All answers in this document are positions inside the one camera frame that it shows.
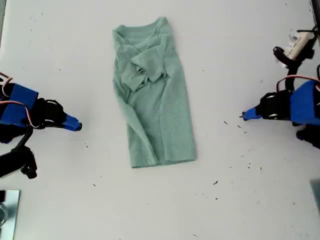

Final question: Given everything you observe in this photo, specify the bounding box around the green t-shirt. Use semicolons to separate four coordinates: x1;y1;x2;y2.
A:
111;16;198;170

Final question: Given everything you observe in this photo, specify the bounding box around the wide steel plate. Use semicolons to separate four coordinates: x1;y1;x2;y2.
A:
0;189;22;240

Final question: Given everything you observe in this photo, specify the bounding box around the red white wire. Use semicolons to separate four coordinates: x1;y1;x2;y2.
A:
275;64;320;94
0;71;43;130

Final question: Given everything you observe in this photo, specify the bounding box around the black camera stalk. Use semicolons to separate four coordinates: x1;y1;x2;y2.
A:
272;45;315;94

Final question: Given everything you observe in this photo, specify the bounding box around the white labelled camera box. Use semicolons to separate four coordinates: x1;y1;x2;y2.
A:
284;28;318;61

